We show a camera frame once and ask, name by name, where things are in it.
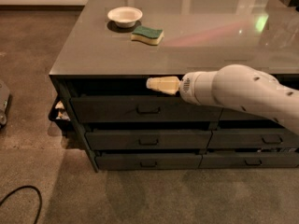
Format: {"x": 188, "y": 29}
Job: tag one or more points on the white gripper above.
{"x": 187, "y": 87}

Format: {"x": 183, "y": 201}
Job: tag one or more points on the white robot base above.
{"x": 4, "y": 99}

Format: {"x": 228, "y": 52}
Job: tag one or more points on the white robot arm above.
{"x": 236, "y": 87}

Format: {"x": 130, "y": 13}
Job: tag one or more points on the grey drawer cabinet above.
{"x": 100, "y": 59}

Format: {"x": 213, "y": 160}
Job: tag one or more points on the green yellow sponge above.
{"x": 147, "y": 35}

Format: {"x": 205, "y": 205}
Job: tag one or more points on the white paper bowl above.
{"x": 125, "y": 17}

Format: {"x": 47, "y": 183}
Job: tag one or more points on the black bin with trash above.
{"x": 59, "y": 116}

